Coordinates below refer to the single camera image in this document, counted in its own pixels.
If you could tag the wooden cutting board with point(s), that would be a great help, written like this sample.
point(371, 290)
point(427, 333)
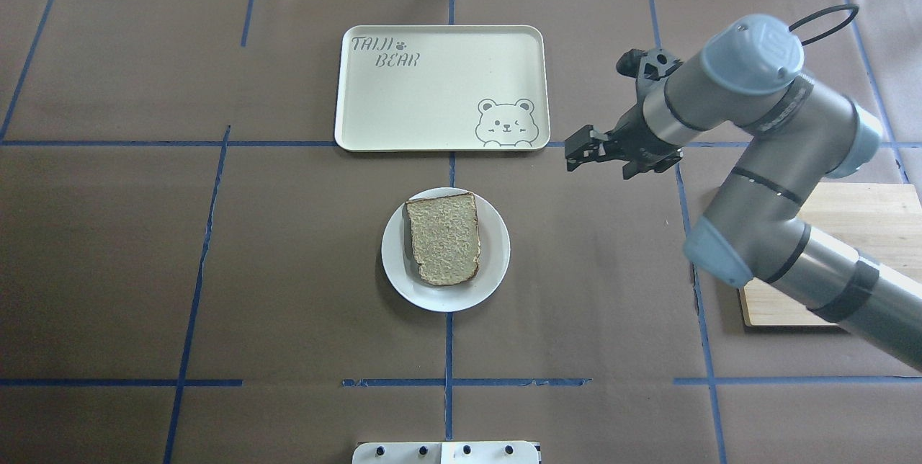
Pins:
point(882, 220)

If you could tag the bread slice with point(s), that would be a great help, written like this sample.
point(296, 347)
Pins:
point(445, 238)

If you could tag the cream bear serving tray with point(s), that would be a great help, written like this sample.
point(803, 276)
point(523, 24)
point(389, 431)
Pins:
point(450, 87)

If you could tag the white round plate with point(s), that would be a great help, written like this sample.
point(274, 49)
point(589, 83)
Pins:
point(399, 266)

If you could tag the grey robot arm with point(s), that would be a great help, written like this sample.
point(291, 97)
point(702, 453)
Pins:
point(752, 75)

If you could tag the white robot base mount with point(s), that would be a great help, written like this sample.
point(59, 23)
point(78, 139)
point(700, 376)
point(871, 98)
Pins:
point(502, 451)

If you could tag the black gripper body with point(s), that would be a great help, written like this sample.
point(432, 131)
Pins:
point(637, 134)

